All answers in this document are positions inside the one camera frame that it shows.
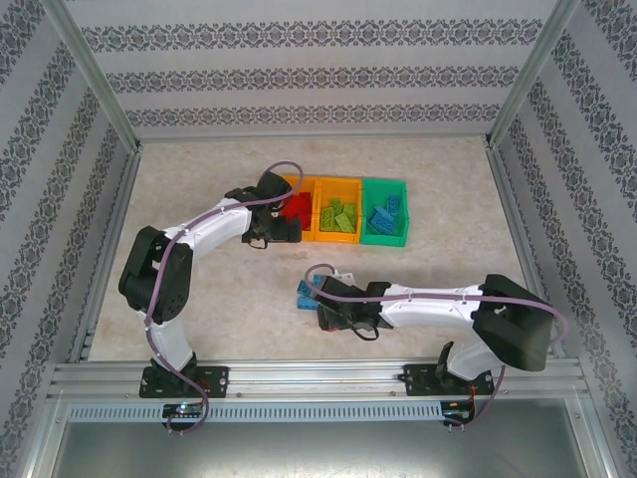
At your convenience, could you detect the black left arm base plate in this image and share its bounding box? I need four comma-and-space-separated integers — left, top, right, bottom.
138, 365, 230, 399

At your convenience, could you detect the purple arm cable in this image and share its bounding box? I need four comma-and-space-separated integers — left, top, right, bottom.
303, 262, 571, 429
143, 161, 298, 435

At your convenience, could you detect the aluminium frame post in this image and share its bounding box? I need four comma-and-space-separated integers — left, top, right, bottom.
42, 0, 143, 150
485, 0, 583, 150

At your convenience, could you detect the right gripper black cable loop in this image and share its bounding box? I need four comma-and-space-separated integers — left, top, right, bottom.
350, 323, 382, 343

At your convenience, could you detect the aluminium table side rail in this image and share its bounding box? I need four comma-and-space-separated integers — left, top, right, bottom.
485, 141, 581, 359
69, 143, 143, 362

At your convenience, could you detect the grey metal sheet panel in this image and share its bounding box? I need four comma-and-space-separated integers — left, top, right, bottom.
47, 397, 613, 478

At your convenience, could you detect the orange bin with green bricks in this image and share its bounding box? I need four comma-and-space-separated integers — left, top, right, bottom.
316, 175, 364, 245

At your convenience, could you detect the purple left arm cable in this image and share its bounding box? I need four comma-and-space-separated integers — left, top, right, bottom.
143, 161, 298, 435

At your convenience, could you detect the green plastic bin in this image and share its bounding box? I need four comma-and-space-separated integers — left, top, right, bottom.
360, 177, 413, 249

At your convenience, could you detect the aluminium mounting rail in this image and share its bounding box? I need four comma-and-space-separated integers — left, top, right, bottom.
47, 360, 583, 399

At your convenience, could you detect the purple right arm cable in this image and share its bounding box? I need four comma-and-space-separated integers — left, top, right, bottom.
303, 262, 571, 429

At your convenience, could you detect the orange bin with red bricks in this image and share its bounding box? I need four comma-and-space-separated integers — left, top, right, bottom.
278, 173, 320, 244

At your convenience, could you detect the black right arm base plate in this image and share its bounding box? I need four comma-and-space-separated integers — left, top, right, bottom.
403, 362, 497, 398

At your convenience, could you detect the slotted grey cable duct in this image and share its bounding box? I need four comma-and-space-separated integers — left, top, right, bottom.
67, 400, 444, 423

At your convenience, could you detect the aluminium table back rail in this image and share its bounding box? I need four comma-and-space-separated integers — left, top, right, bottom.
133, 129, 494, 143

